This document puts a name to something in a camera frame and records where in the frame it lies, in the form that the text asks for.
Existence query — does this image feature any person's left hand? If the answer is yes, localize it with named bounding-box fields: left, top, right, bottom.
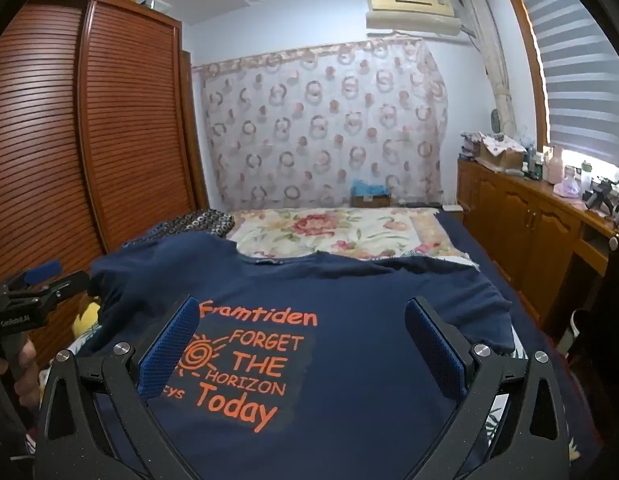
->
left=8, top=339, right=41, bottom=407

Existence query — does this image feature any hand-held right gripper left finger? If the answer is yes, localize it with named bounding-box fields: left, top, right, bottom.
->
left=35, top=295, right=202, bottom=480

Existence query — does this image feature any sheer circle-patterned curtain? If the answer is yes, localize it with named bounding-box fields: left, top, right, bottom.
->
left=196, top=37, right=450, bottom=211

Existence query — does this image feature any open cardboard box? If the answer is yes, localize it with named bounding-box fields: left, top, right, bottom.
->
left=477, top=132, right=527, bottom=171

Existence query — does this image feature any beige tied window curtain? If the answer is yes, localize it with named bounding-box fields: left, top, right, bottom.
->
left=459, top=0, right=517, bottom=136

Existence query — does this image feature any black device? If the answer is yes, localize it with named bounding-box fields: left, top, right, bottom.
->
left=584, top=177, right=619, bottom=223

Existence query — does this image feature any long wooden cabinet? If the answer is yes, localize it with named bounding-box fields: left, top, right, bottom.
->
left=457, top=157, right=619, bottom=331

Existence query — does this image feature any dark ring-patterned cloth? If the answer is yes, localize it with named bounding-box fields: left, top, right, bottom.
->
left=162, top=208, right=235, bottom=238

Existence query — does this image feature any grey striped window blind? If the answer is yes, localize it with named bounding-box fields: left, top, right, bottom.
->
left=514, top=0, right=619, bottom=168

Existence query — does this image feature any floral pillow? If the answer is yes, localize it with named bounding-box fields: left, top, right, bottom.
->
left=379, top=209, right=607, bottom=480

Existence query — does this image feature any white wall air conditioner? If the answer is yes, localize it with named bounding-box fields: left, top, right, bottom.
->
left=365, top=0, right=463, bottom=38

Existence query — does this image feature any yellow plush toy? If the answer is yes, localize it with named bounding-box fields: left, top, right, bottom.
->
left=72, top=295, right=107, bottom=338

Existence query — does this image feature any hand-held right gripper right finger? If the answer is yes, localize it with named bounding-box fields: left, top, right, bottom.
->
left=404, top=296, right=573, bottom=480

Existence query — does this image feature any cream floral blanket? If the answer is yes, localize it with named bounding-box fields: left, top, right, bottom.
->
left=226, top=206, right=473, bottom=263

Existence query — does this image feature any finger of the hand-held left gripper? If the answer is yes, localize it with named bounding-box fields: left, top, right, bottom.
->
left=24, top=270, right=92, bottom=307
left=0, top=260, right=64, bottom=296

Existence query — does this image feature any navy blue printed t-shirt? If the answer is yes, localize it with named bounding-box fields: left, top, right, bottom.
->
left=89, top=232, right=515, bottom=480

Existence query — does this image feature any pink bottle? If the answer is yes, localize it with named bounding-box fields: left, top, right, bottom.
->
left=549, top=146, right=566, bottom=183

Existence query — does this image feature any white leaf-print bedsheet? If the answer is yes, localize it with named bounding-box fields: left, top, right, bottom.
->
left=49, top=330, right=520, bottom=466

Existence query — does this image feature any brown slatted wooden wardrobe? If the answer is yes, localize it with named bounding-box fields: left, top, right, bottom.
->
left=0, top=0, right=210, bottom=321

